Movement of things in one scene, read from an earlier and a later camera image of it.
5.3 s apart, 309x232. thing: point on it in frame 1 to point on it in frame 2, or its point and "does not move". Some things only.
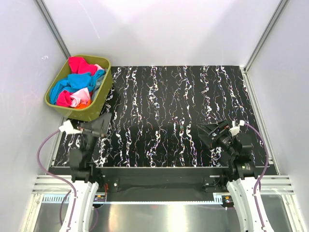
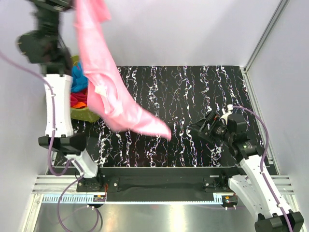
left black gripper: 99,125 to 59,5
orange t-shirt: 82,106 does not move
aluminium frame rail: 56,184 does not move
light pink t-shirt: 82,96 to 108,95
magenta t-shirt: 77,65 to 78,97
